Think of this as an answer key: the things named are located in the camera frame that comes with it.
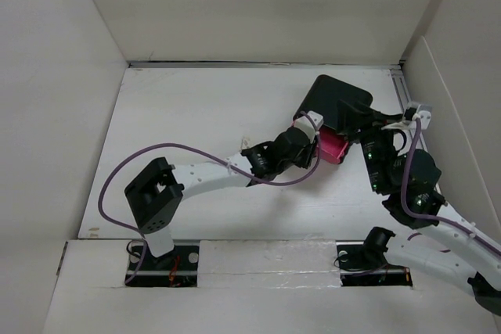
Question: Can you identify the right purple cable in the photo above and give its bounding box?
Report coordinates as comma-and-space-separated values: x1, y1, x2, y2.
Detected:
401, 117, 501, 257

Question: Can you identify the aluminium rail back edge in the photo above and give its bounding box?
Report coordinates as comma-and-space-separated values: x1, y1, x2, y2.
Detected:
128, 60, 401, 69

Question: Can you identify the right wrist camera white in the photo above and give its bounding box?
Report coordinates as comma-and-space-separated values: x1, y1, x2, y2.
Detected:
402, 101, 433, 130

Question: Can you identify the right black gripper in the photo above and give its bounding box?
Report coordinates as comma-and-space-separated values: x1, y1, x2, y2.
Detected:
333, 98, 402, 192

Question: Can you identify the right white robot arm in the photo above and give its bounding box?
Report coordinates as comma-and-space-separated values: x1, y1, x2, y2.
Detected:
337, 100, 500, 315

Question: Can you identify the black drawer organizer box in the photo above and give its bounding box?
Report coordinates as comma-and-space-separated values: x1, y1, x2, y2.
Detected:
293, 74, 373, 133

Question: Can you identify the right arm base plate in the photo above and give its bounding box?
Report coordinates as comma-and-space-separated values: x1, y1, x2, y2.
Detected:
333, 241, 413, 287

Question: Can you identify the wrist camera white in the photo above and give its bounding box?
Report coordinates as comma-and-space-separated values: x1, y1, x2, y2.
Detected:
293, 111, 323, 142
402, 101, 433, 130

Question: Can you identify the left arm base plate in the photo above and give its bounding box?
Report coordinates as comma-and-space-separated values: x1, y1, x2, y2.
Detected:
124, 240, 200, 288

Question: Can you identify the pink drawer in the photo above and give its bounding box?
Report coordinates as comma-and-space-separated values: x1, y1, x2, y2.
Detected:
320, 127, 349, 165

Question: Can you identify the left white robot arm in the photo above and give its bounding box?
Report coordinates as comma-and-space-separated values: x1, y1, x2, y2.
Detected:
124, 127, 319, 269

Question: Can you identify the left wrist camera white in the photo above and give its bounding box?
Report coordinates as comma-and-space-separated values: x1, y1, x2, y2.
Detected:
293, 111, 323, 142

